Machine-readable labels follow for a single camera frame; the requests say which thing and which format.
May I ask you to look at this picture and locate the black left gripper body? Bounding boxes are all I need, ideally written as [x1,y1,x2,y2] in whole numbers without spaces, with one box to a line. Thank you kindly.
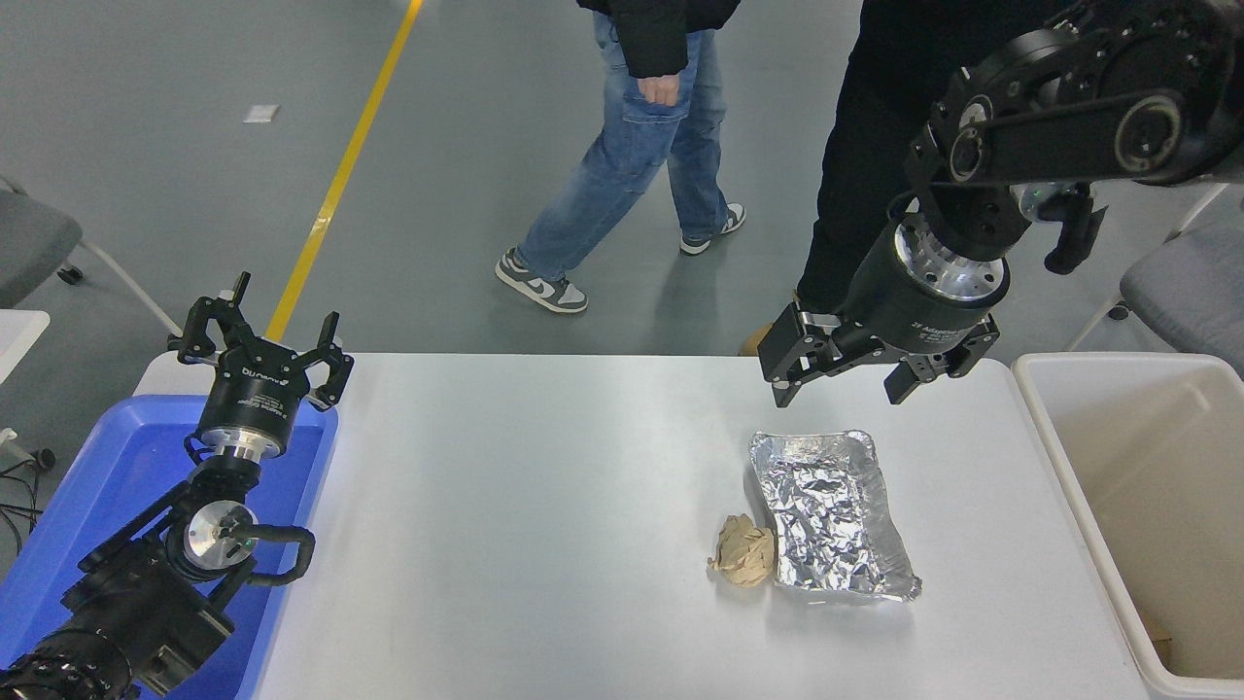
[197,342,311,451]

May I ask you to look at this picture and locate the crumpled tan paper ball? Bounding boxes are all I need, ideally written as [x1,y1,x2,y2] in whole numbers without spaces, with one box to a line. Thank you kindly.
[708,513,778,588]

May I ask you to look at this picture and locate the black cables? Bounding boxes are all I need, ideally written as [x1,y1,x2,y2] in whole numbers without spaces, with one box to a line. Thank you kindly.
[0,445,56,555]

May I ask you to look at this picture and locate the blue plastic tray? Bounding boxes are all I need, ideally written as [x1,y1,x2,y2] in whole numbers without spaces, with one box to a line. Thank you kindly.
[0,394,339,700]

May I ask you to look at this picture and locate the large pale bin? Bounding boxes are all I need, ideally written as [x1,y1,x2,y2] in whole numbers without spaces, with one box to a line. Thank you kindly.
[1011,351,1244,700]

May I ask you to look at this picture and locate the foil plate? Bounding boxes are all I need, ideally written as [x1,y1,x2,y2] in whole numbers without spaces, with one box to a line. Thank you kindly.
[747,430,922,604]

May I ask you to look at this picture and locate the small white table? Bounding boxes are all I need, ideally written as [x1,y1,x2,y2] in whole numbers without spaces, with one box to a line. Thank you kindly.
[0,309,52,385]

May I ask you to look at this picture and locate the grey office chair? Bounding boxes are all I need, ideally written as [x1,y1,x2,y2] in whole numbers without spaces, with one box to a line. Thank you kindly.
[1064,183,1244,380]
[0,175,186,336]

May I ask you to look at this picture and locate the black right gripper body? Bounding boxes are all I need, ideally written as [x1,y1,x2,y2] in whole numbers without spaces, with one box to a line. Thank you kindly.
[838,222,994,363]

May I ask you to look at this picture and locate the person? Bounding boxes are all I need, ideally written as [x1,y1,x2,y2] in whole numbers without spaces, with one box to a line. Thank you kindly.
[739,0,1080,357]
[495,0,747,314]

